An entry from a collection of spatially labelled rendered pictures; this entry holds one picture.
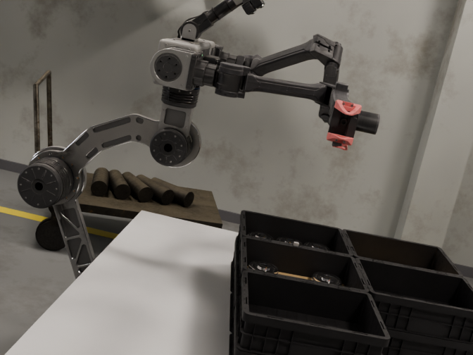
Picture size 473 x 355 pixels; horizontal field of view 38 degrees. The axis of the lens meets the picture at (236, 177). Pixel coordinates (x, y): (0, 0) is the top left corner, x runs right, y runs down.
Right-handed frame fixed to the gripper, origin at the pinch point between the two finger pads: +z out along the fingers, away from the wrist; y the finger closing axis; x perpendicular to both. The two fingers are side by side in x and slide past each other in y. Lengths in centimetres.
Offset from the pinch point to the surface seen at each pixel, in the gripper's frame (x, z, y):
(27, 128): 218, -350, 107
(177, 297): 37, -43, 76
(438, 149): -92, -315, 44
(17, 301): 129, -144, 146
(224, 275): 24, -71, 75
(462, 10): -81, -317, -51
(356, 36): -18, -345, -19
